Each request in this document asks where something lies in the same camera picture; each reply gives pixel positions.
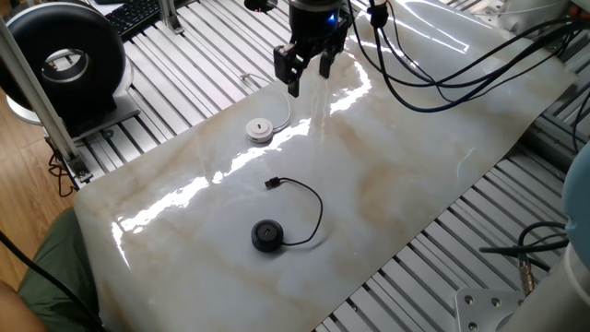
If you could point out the green trousers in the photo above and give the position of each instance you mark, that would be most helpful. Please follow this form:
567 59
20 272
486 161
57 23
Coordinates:
60 276

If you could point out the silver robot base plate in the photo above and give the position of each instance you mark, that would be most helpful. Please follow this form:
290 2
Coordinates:
484 309

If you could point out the aluminium frame post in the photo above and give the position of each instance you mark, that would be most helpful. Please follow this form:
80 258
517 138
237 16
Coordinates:
32 92
170 18

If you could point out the marble pattern table mat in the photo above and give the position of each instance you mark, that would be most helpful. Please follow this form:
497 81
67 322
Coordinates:
369 184

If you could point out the black round knob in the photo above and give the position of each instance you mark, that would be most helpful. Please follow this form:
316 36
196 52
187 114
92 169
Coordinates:
260 4

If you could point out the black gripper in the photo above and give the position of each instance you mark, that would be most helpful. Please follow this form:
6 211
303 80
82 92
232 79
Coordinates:
313 20

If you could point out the black keyboard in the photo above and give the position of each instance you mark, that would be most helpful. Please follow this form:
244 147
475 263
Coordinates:
133 16

